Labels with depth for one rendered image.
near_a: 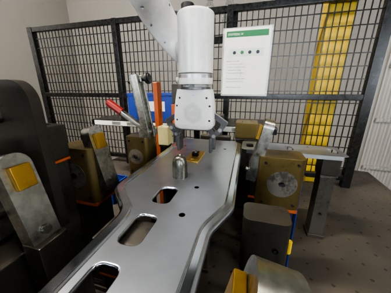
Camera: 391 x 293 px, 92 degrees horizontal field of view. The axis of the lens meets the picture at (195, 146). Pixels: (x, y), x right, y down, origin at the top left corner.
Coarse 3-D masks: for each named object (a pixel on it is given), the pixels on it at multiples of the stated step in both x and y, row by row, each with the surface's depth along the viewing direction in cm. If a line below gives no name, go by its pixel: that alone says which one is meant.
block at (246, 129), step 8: (240, 120) 74; (248, 120) 74; (256, 120) 74; (240, 128) 70; (248, 128) 69; (256, 128) 68; (240, 136) 70; (248, 136) 70; (240, 160) 74; (248, 160) 73; (240, 168) 74; (240, 176) 75; (240, 184) 76; (240, 192) 77; (240, 200) 78
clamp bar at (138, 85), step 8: (128, 80) 50; (136, 80) 48; (144, 80) 48; (136, 88) 49; (144, 88) 51; (136, 96) 50; (144, 96) 52; (136, 104) 50; (144, 104) 53; (144, 112) 50; (144, 120) 51; (152, 128) 54
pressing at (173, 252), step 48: (192, 144) 63; (240, 144) 64; (144, 192) 34; (192, 192) 34; (96, 240) 23; (144, 240) 23; (192, 240) 23; (48, 288) 17; (144, 288) 18; (192, 288) 18
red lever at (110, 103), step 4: (108, 100) 53; (108, 104) 53; (112, 104) 53; (116, 104) 54; (112, 108) 53; (116, 108) 53; (120, 108) 53; (116, 112) 54; (120, 112) 53; (124, 112) 53; (124, 116) 53; (128, 116) 53; (132, 116) 54; (128, 120) 54; (132, 120) 53; (136, 120) 53; (136, 124) 53; (140, 128) 53
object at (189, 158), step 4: (192, 152) 51; (200, 152) 54; (204, 152) 54; (188, 156) 51; (192, 156) 51; (196, 156) 51; (200, 156) 51; (188, 160) 48; (192, 160) 48; (196, 160) 48
